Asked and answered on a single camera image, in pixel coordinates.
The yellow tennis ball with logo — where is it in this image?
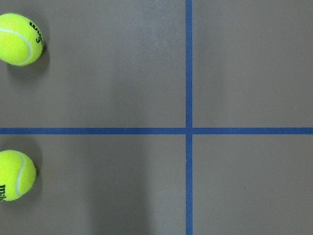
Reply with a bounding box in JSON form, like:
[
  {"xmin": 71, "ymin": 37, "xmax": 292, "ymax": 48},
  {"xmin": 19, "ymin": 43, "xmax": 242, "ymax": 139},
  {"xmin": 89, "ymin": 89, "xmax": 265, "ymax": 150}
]
[{"xmin": 0, "ymin": 13, "xmax": 44, "ymax": 67}]

